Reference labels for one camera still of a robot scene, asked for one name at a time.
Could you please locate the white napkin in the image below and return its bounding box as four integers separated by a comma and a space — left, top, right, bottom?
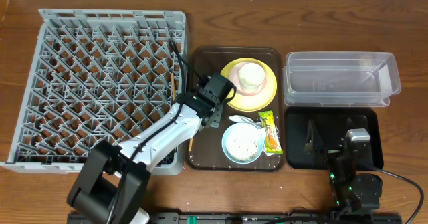
229, 115, 266, 158

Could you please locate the light blue bowl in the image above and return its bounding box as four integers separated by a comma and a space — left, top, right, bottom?
221, 124, 264, 164

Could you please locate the green snack wrapper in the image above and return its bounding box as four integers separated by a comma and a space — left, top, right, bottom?
259, 110, 283, 154

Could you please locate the wooden chopstick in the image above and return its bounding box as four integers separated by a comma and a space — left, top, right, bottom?
188, 138, 193, 152
171, 72, 176, 102

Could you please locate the leftover rice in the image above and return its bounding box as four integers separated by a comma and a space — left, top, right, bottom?
227, 128, 259, 162

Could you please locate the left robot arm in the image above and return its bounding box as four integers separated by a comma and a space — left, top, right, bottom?
67, 84, 234, 223

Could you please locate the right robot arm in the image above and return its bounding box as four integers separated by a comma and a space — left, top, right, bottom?
305, 119, 383, 223

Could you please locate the grey plastic dishwasher rack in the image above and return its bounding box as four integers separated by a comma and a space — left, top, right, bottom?
1, 9, 189, 174

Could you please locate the black tray bin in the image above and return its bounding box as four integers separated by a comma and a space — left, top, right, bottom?
284, 107, 384, 170

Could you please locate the dark brown serving tray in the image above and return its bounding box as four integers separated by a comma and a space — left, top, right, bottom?
186, 47, 286, 172

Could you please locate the pink bowl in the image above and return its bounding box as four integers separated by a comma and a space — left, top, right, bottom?
228, 62, 267, 96

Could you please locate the clear plastic bin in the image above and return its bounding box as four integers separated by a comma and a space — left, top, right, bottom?
283, 51, 401, 107

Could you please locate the cream white cup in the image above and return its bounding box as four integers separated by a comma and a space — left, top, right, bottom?
239, 62, 265, 89

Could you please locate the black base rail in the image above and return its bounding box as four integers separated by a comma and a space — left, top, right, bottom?
66, 211, 403, 224

